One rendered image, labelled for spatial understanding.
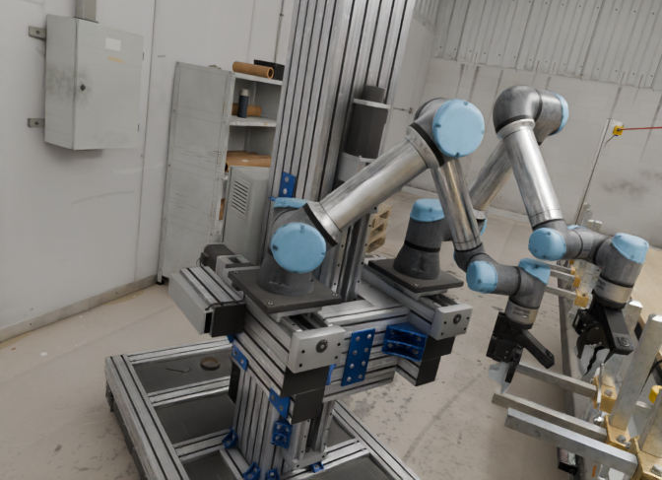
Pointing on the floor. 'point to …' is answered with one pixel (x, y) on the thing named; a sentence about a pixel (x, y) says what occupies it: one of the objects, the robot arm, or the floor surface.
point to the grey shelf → (207, 155)
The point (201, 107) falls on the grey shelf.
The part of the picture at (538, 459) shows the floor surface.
